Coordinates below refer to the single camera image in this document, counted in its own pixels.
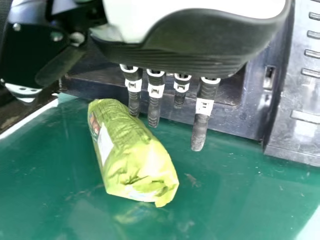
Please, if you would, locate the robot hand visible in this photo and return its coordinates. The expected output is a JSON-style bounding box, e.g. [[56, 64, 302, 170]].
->
[[0, 0, 296, 152]]

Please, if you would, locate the yellow-green biscuit packet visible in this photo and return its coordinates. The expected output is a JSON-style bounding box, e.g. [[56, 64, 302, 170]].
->
[[87, 98, 180, 208]]

